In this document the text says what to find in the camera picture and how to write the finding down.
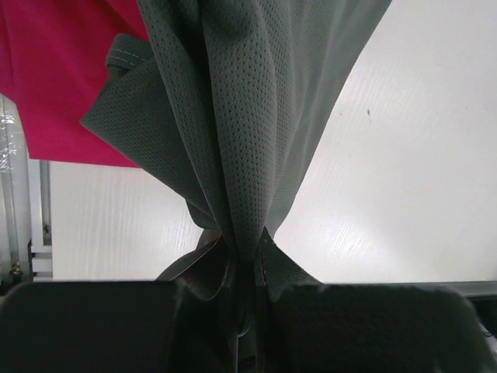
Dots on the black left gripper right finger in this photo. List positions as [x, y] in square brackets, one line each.
[303, 325]

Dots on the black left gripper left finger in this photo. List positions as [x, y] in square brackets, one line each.
[173, 324]

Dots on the grey t shirt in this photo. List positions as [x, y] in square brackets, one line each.
[226, 101]

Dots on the pink folded t shirt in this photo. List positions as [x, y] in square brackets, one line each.
[53, 65]

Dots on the aluminium mounting rail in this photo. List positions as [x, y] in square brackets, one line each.
[26, 245]

